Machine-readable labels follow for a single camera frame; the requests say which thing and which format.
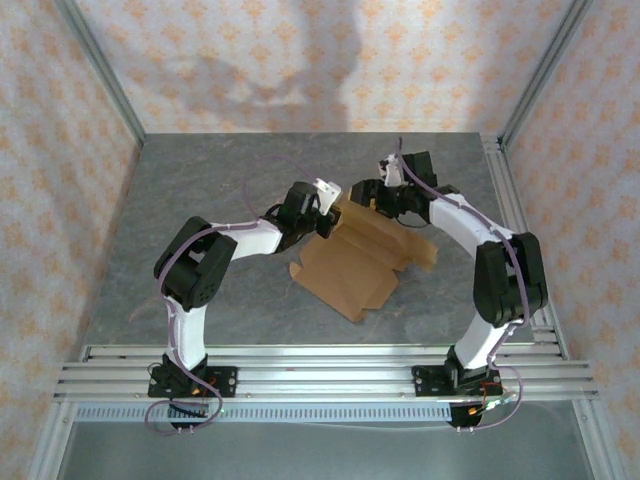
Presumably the brown cardboard box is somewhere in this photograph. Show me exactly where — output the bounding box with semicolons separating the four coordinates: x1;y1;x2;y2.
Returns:
288;197;438;324

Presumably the aluminium side rail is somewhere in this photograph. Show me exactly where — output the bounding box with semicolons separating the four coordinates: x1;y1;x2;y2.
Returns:
481;133;571;362

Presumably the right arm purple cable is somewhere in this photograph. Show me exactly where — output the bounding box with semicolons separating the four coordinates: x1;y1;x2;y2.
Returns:
394;137;531;434

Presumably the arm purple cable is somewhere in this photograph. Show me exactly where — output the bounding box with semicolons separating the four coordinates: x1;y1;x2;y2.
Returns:
394;137;531;434
144;156;321;437

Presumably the wide aluminium mounting rail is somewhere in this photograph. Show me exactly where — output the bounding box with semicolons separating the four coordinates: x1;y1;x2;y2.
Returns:
52;343;600;402

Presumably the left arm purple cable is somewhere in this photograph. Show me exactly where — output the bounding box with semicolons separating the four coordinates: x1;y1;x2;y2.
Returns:
144;156;321;437

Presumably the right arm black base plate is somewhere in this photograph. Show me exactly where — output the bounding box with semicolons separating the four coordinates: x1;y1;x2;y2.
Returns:
411;364;504;399

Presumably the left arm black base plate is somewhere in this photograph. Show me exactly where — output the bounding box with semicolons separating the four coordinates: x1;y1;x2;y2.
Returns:
148;366;238;400

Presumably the slanted aluminium frame post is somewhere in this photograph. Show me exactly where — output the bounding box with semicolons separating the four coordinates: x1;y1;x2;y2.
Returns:
498;0;597;151
53;0;147;147

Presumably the slotted grey cable duct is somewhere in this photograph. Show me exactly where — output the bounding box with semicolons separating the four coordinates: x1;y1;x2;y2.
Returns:
74;403;454;422

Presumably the small wired circuit board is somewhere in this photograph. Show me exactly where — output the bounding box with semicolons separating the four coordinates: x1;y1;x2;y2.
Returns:
467;393;519;417

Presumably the aluminium frame leg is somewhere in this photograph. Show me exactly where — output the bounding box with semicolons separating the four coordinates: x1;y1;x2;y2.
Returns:
569;399;624;480
29;399;79;480

